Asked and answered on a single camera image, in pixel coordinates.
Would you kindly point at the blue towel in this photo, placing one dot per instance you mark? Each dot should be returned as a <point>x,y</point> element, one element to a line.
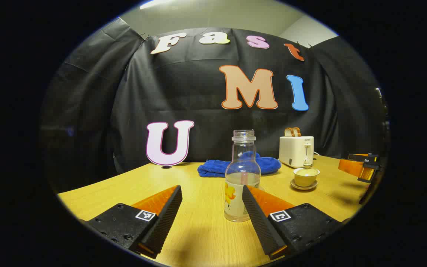
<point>213,168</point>

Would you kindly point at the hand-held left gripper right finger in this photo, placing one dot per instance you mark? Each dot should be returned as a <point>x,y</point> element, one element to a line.
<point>260,222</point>

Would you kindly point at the clear glass water bottle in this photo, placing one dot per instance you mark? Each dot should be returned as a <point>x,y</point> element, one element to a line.
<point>242,174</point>

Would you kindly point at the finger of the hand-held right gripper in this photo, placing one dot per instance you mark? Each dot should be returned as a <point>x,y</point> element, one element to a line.
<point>350,167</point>
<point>367,174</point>

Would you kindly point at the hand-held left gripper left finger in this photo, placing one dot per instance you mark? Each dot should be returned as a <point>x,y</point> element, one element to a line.
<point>165,222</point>

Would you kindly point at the cream ceramic teacup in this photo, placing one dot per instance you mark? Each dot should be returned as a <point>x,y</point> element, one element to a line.
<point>304,181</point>

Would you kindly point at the cream saucer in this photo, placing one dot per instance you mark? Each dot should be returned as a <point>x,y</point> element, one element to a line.
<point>303,187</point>

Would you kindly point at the white toaster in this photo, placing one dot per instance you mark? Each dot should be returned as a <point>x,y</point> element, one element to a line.
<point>295,150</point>

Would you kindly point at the black backdrop cloth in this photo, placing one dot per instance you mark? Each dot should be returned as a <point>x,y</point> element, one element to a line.
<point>206,124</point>

